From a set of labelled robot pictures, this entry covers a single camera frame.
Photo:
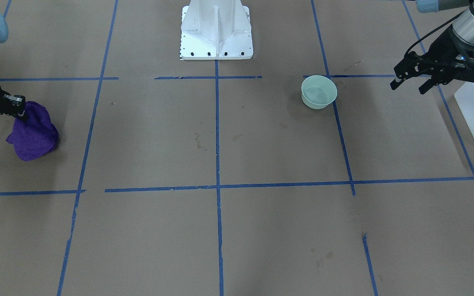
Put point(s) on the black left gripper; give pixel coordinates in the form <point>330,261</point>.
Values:
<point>445,46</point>

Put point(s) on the purple microfiber cloth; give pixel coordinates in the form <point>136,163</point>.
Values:
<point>36,136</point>

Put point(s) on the mint green bowl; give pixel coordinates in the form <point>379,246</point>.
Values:
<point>318,92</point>

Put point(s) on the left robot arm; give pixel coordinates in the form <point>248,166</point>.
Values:
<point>463,23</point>

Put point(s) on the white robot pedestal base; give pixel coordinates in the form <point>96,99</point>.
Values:
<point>216,30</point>

